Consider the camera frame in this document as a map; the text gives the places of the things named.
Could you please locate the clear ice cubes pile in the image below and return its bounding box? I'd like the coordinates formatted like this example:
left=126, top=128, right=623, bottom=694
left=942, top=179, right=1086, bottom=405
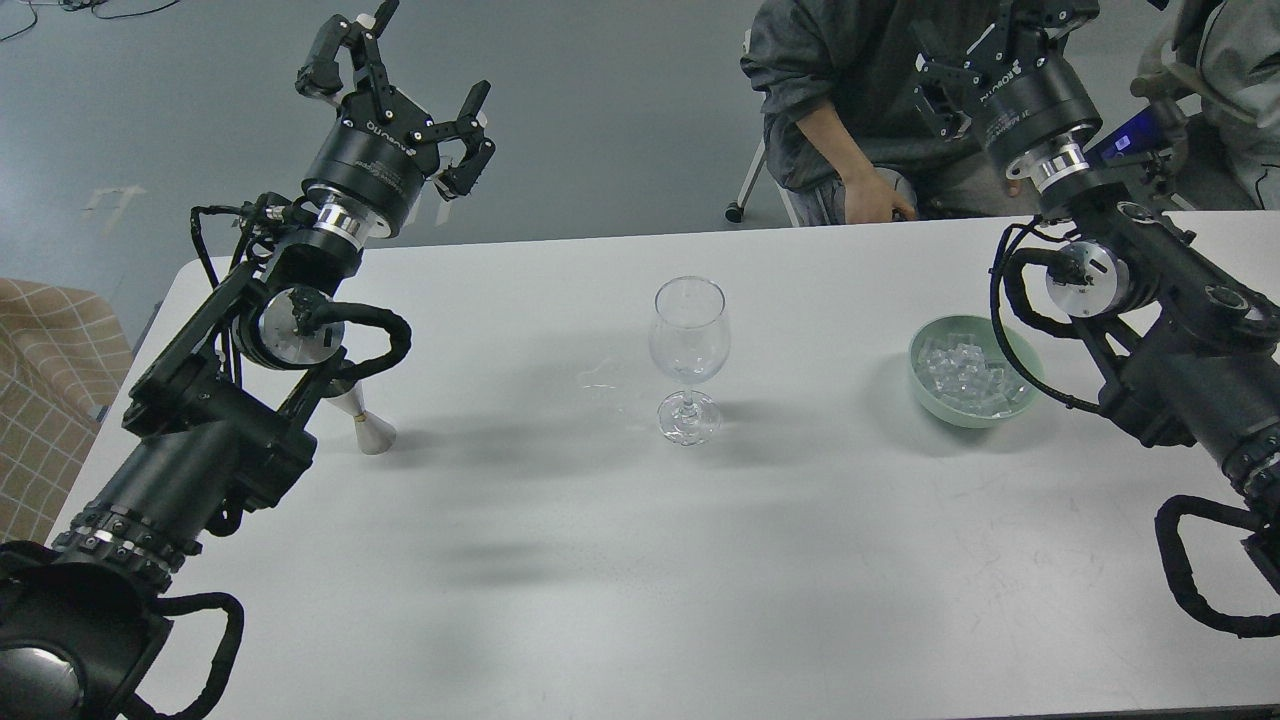
left=914, top=333, right=1032, bottom=418

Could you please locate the person in grey clothes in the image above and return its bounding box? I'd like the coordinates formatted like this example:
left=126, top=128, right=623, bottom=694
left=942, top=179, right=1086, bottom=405
left=740, top=1, right=1038, bottom=225

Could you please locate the steel double jigger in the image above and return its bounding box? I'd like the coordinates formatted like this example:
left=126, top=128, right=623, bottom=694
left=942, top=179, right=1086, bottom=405
left=324, top=379, right=398, bottom=455

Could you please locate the white office chair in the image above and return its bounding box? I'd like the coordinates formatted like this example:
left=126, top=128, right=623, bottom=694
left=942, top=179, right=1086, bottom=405
left=724, top=29, right=801, bottom=227

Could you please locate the green bowl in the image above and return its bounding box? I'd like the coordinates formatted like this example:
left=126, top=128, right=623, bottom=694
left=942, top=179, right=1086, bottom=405
left=908, top=315, right=1043, bottom=429

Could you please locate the plaid brown cloth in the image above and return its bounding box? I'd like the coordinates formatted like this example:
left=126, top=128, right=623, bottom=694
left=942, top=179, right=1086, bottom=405
left=1, top=278, right=133, bottom=542

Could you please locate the clear wine glass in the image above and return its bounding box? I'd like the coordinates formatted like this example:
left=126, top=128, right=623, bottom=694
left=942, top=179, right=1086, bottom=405
left=648, top=275, right=731, bottom=447

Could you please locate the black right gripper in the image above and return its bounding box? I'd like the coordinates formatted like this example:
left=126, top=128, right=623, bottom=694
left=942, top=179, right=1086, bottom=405
left=910, top=1, right=1101, bottom=179

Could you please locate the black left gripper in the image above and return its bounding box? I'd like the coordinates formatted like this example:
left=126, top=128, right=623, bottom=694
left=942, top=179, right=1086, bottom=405
left=296, top=1, right=497, bottom=240

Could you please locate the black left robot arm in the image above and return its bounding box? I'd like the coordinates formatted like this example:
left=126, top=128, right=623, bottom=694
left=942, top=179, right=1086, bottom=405
left=3, top=1, right=497, bottom=719

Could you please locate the person's hand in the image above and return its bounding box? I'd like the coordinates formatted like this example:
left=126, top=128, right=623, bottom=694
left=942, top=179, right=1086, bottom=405
left=841, top=167, right=916, bottom=225

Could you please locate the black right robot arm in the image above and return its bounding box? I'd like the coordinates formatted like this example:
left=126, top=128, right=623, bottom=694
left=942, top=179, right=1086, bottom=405
left=911, top=1, right=1279, bottom=638

